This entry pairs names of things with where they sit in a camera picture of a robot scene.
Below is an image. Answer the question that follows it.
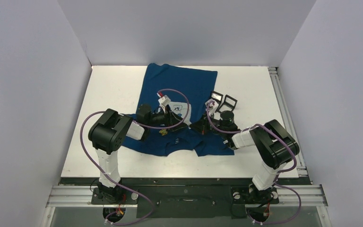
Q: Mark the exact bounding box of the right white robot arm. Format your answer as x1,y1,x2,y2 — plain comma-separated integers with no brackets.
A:
190,111,300,203

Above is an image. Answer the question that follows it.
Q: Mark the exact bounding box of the blue cartoon print t-shirt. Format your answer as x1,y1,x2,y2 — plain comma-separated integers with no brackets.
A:
123,63,234,157

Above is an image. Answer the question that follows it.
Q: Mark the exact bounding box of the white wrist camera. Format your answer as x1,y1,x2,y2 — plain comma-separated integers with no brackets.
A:
158,95,171,109
205,99,219,116

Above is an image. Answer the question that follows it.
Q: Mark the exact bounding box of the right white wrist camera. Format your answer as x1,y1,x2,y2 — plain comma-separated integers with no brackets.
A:
205,99,219,116

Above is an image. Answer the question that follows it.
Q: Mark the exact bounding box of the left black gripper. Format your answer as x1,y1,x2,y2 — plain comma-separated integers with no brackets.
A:
147,105,187,131

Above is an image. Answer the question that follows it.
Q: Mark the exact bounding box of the aluminium frame rail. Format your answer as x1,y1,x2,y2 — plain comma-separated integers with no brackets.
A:
268,67,308,177

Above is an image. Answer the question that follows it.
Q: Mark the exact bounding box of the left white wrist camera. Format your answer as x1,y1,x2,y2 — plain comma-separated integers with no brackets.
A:
158,95,171,109

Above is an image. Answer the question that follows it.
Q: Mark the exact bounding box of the black display box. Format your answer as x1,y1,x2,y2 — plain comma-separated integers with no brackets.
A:
210,91,224,111
216,95,238,113

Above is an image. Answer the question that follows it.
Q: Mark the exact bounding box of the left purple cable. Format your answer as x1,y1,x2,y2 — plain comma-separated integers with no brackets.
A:
80,88,191,226

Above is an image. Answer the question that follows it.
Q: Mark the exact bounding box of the purple cable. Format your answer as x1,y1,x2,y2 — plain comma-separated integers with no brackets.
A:
80,88,191,226
206,100,303,226

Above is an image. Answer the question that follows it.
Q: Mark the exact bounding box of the right black display box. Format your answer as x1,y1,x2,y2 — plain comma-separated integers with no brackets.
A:
216,95,238,113

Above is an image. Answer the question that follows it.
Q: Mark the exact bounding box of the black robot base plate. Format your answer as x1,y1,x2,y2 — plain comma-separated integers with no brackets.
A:
60,177,309,223

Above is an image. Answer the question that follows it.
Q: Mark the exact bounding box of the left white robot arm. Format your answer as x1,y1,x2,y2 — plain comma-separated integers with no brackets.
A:
88,104,190,203

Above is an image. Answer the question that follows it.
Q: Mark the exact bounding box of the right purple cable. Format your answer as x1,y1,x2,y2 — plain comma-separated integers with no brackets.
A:
206,100,303,226

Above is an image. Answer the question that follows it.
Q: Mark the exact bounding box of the left black display box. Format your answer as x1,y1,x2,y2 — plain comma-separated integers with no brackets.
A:
210,91,224,111

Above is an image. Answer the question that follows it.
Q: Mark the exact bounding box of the gold maple leaf brooch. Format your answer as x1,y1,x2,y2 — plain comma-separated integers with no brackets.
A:
159,129,168,136

